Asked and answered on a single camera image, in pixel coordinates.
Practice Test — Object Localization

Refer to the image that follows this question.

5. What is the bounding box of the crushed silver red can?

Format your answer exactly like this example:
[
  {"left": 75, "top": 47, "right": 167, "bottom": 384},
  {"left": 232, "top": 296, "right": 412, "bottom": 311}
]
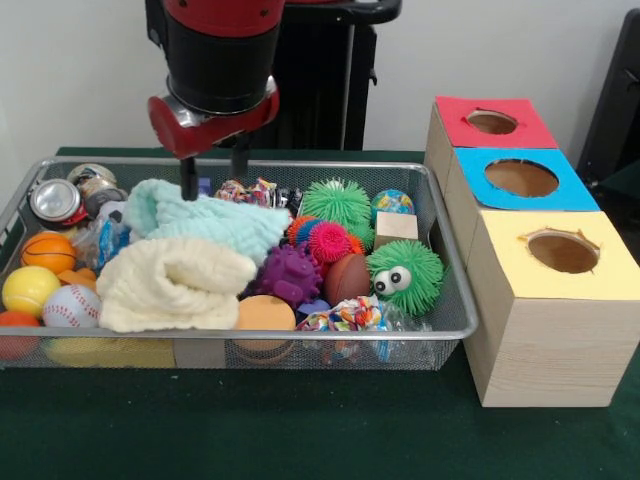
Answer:
[{"left": 29, "top": 178, "right": 90, "bottom": 226}]

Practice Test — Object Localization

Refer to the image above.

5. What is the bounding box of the cream waffle cloth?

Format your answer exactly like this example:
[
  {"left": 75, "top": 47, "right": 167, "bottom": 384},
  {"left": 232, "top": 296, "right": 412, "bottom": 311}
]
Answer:
[{"left": 95, "top": 237, "right": 259, "bottom": 334}]

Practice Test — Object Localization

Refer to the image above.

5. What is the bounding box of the shallow mesh bin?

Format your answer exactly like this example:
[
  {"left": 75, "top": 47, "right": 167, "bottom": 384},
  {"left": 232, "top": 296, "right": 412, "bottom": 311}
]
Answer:
[{"left": 0, "top": 156, "right": 479, "bottom": 371}]

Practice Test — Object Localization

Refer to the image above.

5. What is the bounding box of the white baseball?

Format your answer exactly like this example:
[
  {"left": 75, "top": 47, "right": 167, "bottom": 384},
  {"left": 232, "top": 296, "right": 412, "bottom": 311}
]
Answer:
[{"left": 42, "top": 284, "right": 103, "bottom": 329}]

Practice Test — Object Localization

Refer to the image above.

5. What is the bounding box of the green fuzzy ball with eyes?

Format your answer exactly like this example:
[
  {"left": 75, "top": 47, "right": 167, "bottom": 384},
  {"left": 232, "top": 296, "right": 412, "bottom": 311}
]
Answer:
[{"left": 366, "top": 238, "right": 445, "bottom": 316}]

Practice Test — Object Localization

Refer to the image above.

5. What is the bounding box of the dark green side tablecloth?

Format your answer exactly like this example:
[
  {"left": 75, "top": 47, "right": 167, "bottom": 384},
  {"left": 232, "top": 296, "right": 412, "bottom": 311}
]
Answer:
[{"left": 597, "top": 167, "right": 640, "bottom": 201}]

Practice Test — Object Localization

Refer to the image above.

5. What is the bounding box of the pink spiky ball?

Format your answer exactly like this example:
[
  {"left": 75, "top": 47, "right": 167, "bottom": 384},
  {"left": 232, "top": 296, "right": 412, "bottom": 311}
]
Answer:
[{"left": 307, "top": 221, "right": 354, "bottom": 265}]

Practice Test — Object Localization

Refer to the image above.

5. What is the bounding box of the mint waffle cloth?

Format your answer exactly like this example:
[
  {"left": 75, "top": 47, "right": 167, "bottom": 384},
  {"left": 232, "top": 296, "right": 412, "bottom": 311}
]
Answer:
[{"left": 122, "top": 178, "right": 292, "bottom": 266}]

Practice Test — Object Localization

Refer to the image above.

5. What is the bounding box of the green spiky ball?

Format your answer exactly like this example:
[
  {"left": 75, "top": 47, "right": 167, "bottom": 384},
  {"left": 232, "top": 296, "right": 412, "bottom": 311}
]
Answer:
[{"left": 302, "top": 179, "right": 376, "bottom": 251}]

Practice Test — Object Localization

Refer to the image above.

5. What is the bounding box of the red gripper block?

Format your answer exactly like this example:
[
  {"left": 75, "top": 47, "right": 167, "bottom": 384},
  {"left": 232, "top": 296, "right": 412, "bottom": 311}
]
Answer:
[{"left": 147, "top": 89, "right": 281, "bottom": 201}]

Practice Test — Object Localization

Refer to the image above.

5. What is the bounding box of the wooden box with three holes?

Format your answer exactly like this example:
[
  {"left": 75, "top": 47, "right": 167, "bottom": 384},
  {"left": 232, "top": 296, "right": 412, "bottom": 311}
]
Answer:
[{"left": 423, "top": 95, "right": 640, "bottom": 409}]

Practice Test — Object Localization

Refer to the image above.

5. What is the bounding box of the yellow seamed ball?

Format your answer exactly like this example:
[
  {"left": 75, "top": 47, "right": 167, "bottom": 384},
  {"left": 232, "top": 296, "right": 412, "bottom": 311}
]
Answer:
[{"left": 2, "top": 265, "right": 61, "bottom": 319}]

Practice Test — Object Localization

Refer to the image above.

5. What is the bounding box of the purple spiky toy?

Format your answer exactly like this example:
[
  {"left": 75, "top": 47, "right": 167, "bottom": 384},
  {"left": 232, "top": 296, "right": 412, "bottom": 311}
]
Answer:
[{"left": 244, "top": 243, "right": 324, "bottom": 311}]

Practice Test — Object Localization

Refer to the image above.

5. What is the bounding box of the black standing panel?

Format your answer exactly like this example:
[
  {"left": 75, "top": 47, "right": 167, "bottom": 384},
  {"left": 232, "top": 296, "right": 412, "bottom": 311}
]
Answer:
[{"left": 574, "top": 7, "right": 640, "bottom": 201}]

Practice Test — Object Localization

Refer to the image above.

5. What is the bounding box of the brown toy football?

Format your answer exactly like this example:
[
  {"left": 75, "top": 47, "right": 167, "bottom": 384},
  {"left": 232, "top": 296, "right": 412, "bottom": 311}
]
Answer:
[{"left": 323, "top": 253, "right": 372, "bottom": 307}]

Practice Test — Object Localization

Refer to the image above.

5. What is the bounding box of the orange toy basketball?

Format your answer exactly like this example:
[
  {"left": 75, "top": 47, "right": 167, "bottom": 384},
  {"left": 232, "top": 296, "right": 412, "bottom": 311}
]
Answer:
[{"left": 20, "top": 231, "right": 77, "bottom": 275}]

